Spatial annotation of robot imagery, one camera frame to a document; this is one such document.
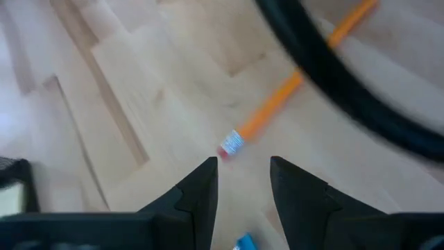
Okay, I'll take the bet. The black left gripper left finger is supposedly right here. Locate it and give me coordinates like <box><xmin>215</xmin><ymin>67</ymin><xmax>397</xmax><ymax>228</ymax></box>
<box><xmin>138</xmin><ymin>156</ymin><xmax>219</xmax><ymax>250</ymax></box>

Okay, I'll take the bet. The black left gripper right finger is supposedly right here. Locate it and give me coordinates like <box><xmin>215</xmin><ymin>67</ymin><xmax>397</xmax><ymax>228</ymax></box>
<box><xmin>269</xmin><ymin>155</ymin><xmax>392</xmax><ymax>250</ymax></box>

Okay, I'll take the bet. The teal binder clip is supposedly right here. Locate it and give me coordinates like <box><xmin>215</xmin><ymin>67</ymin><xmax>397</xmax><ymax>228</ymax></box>
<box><xmin>232</xmin><ymin>233</ymin><xmax>259</xmax><ymax>250</ymax></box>

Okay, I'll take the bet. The orange pencil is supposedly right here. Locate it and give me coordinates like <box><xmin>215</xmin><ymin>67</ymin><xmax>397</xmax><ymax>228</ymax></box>
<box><xmin>216</xmin><ymin>0</ymin><xmax>379</xmax><ymax>163</ymax></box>

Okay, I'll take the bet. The black mesh desk organizer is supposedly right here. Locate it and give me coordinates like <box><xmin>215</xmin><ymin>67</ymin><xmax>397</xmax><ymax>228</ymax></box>
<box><xmin>0</xmin><ymin>156</ymin><xmax>40</xmax><ymax>215</ymax></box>

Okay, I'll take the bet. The black left wrist camera cable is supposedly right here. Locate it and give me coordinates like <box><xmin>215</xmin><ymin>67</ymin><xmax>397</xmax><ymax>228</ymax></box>
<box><xmin>255</xmin><ymin>0</ymin><xmax>444</xmax><ymax>163</ymax></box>

